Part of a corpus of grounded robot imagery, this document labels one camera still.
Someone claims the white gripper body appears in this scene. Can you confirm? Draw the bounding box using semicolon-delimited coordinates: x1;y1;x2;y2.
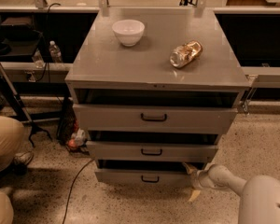
190;170;212;189

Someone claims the grey bottom drawer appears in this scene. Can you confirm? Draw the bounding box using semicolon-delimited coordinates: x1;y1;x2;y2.
95;160;190;187

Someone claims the grey drawer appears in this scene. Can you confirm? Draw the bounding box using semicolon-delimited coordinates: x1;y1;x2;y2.
87;141;217;162
73;105;237;134
95;160;190;187

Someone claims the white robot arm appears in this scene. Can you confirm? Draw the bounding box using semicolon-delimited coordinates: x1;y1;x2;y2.
183;163;280;224

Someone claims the grey middle drawer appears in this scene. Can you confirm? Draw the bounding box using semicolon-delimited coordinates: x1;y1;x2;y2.
87;141;217;162

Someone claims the grey metal drawer cabinet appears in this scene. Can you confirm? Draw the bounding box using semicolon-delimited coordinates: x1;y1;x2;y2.
64;7;251;187

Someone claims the grey top drawer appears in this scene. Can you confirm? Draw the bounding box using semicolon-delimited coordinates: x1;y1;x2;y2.
73;105;237;134

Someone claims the red white items pile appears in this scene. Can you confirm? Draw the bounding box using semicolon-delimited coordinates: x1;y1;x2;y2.
66;122;87;151

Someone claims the white ceramic bowl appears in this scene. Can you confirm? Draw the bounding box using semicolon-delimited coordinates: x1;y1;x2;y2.
112;20;145;47

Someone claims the grey sneaker shoe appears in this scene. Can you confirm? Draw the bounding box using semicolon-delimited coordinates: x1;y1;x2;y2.
13;151;34;166

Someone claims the clear plastic water bottle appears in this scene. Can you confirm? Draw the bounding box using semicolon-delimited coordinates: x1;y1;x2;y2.
49;41;63;63

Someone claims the person's beige knee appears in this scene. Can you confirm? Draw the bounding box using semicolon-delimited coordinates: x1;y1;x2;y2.
0;190;14;224

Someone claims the black tripod stand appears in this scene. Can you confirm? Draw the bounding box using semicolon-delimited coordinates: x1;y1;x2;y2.
0;63;51;146

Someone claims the black side table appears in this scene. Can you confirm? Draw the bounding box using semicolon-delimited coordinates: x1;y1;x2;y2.
0;14;42;62

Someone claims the black floor cable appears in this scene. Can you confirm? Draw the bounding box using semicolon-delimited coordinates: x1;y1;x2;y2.
61;158;95;224

